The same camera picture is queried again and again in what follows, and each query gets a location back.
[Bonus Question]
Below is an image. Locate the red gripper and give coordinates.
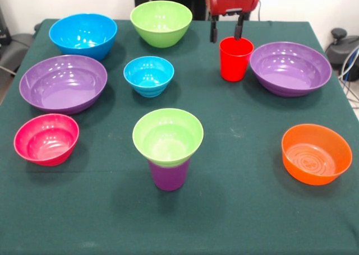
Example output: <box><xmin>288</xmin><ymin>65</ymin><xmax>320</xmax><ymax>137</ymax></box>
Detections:
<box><xmin>205</xmin><ymin>0</ymin><xmax>261</xmax><ymax>44</ymax></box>

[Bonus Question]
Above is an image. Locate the red cup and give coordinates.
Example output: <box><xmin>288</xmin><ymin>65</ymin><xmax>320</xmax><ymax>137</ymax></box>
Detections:
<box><xmin>219</xmin><ymin>36</ymin><xmax>255</xmax><ymax>82</ymax></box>

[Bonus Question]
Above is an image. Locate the small green bowl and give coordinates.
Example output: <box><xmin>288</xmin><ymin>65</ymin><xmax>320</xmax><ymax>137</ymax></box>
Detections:
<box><xmin>132</xmin><ymin>108</ymin><xmax>205</xmax><ymax>168</ymax></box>

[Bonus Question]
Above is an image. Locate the purple cup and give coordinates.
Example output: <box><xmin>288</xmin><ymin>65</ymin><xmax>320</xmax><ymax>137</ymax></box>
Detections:
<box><xmin>148</xmin><ymin>158</ymin><xmax>191</xmax><ymax>192</ymax></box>

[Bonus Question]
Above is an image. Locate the large green bowl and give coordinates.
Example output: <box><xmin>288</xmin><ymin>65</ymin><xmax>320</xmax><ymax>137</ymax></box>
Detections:
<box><xmin>130</xmin><ymin>0</ymin><xmax>194</xmax><ymax>49</ymax></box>

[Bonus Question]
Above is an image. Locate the wide purple bowl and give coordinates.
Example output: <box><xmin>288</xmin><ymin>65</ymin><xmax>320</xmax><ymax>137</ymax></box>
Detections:
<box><xmin>249</xmin><ymin>41</ymin><xmax>333</xmax><ymax>98</ymax></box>
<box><xmin>19</xmin><ymin>54</ymin><xmax>108</xmax><ymax>115</ymax></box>

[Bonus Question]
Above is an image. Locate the small blue bowl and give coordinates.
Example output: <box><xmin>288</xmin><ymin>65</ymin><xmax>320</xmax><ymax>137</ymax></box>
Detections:
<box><xmin>123</xmin><ymin>55</ymin><xmax>175</xmax><ymax>98</ymax></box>

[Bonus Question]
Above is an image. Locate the black grey machine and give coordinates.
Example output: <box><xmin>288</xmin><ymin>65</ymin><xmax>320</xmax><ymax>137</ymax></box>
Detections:
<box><xmin>325</xmin><ymin>27</ymin><xmax>359</xmax><ymax>71</ymax></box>

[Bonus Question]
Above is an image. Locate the large blue bowl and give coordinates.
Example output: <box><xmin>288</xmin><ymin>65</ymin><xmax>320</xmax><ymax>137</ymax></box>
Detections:
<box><xmin>48</xmin><ymin>13</ymin><xmax>118</xmax><ymax>62</ymax></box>

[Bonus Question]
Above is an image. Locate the orange bowl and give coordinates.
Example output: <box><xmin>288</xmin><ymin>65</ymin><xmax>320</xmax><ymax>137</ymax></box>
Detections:
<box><xmin>281</xmin><ymin>123</ymin><xmax>353</xmax><ymax>186</ymax></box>

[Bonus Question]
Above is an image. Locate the dark green tablecloth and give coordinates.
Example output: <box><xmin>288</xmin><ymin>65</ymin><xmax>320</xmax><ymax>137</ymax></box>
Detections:
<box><xmin>0</xmin><ymin>18</ymin><xmax>359</xmax><ymax>255</ymax></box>

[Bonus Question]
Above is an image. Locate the black office chair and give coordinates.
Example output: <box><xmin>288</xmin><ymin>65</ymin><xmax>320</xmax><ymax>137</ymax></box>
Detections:
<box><xmin>0</xmin><ymin>33</ymin><xmax>36</xmax><ymax>71</ymax></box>

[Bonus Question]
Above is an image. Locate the pink bowl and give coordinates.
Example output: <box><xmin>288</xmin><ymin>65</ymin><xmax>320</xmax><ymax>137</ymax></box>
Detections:
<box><xmin>13</xmin><ymin>113</ymin><xmax>80</xmax><ymax>166</ymax></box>

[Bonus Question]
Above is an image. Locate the grey cable bundle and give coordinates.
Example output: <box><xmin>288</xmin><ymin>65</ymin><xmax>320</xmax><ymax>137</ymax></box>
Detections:
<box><xmin>338</xmin><ymin>46</ymin><xmax>359</xmax><ymax>110</ymax></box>

